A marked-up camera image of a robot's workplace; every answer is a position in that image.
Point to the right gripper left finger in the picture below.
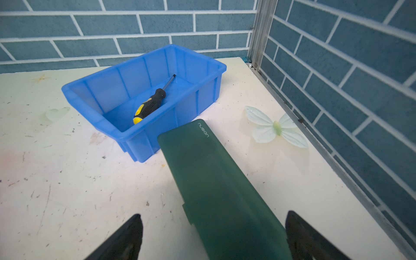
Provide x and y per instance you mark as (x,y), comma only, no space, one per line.
(124,244)

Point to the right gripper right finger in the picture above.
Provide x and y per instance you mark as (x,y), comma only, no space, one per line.
(306,243)

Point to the black yellow screwdriver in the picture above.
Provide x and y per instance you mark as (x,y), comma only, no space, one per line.
(152,104)

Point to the blue plastic bin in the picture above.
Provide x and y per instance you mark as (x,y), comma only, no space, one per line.
(109,99)

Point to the dark green case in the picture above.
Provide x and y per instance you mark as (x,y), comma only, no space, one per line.
(232,219)

